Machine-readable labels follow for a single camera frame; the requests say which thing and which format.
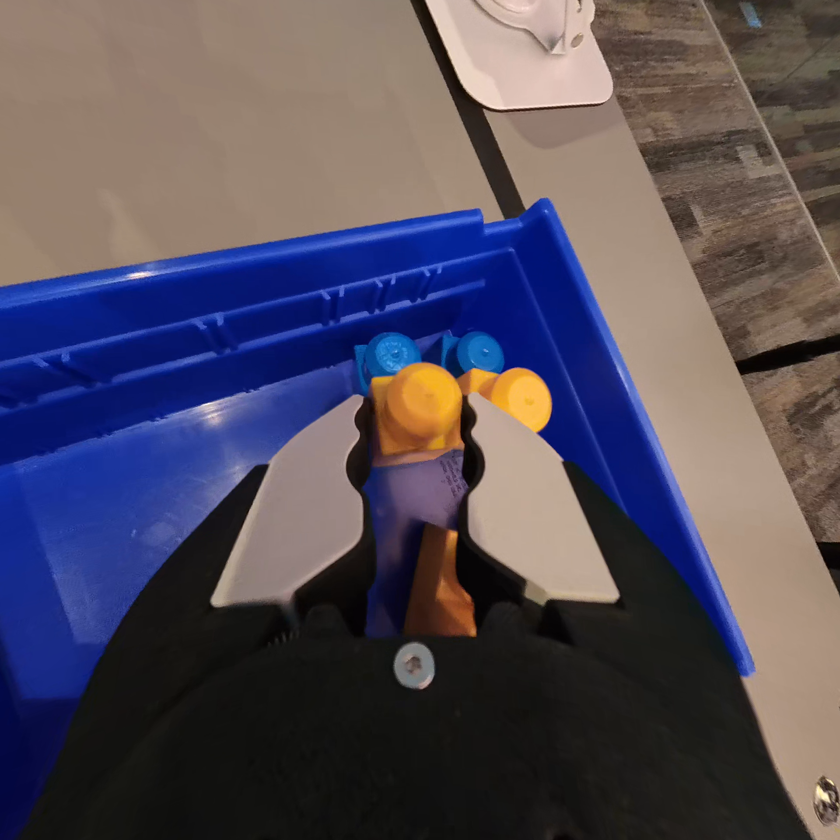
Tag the yellow one-stud toy block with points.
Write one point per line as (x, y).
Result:
(413, 410)
(522, 397)

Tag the white board stand base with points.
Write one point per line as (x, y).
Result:
(525, 72)

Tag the clear chair floor mat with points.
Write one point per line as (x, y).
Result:
(787, 65)

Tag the round metal table grommet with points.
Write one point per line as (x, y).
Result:
(825, 797)

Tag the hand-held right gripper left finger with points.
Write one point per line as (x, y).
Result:
(295, 518)

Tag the blue plastic bin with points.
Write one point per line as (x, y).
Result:
(131, 492)

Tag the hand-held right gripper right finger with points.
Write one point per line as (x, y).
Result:
(538, 518)

